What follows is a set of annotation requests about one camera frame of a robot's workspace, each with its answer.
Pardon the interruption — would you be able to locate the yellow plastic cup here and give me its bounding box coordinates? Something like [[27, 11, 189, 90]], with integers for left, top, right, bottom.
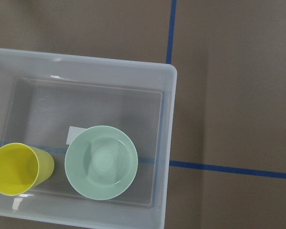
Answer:
[[0, 143, 55, 196]]

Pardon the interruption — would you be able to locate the clear plastic bin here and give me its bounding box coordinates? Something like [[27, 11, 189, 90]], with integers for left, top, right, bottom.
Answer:
[[0, 49, 177, 229]]

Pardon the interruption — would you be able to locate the green plastic bowl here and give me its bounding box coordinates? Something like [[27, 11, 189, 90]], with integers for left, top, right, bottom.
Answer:
[[64, 125, 138, 200]]

